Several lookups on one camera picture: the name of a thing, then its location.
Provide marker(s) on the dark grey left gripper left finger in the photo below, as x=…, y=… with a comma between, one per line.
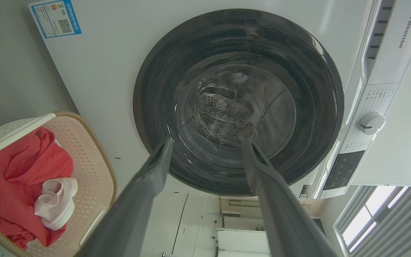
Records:
x=130, y=214

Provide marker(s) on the white front-load washing machine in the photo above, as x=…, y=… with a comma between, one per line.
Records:
x=109, y=71

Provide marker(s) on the red garment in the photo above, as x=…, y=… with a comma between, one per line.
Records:
x=16, y=178

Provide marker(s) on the blue energy label sticker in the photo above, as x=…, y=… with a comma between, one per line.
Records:
x=54, y=18

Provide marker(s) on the black washer display panel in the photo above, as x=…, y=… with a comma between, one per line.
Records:
x=343, y=170

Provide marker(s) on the white cabinet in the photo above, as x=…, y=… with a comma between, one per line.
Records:
x=243, y=241

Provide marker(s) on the white washer detergent drawer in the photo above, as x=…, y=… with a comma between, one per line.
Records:
x=398, y=39

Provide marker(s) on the window with grey frame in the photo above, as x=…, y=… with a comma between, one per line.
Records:
x=376, y=217

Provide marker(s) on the white perforated laundry basket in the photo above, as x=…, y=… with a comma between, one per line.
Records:
x=91, y=171

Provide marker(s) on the round dark glass washer door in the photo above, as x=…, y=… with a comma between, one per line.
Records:
x=162, y=71

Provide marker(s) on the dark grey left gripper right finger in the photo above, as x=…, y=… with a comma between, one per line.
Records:
x=284, y=217

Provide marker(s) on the white pink garment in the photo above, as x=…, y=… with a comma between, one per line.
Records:
x=57, y=207

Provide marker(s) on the white washer control knob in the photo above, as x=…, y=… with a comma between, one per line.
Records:
x=371, y=123

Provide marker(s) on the small barcode sticker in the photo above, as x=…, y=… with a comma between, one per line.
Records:
x=305, y=191

